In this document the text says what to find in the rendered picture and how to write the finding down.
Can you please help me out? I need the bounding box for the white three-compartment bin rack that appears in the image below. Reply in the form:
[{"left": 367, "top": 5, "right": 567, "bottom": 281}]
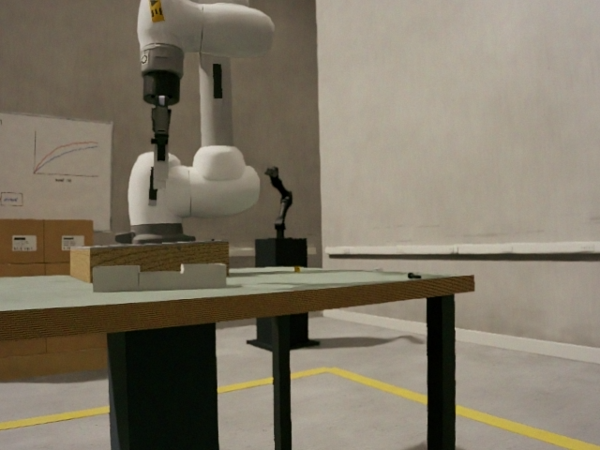
[{"left": 93, "top": 263, "right": 227, "bottom": 293}]

